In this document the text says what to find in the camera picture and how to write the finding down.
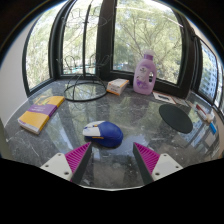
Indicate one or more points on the white and orange carton box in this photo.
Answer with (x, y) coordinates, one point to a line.
(117, 86)

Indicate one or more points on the blue and white computer mouse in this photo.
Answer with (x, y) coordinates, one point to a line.
(106, 133)

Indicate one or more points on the small blue box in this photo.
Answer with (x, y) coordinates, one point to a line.
(213, 128)

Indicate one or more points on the dark red book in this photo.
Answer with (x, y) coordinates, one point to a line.
(200, 108)

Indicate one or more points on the printed paper leaflet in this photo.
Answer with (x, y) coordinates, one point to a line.
(180, 101)

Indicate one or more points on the white blue-striped box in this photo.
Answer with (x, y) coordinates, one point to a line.
(207, 116)

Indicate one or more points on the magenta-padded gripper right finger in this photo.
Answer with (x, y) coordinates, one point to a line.
(165, 165)

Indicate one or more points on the yellow and purple book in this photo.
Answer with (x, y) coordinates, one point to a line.
(38, 115)

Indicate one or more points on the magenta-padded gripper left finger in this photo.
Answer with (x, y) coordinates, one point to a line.
(58, 163)

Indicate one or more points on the purple detergent bottle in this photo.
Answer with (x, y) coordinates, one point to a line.
(144, 80)

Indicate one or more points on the round black mouse pad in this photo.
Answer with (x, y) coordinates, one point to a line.
(176, 118)

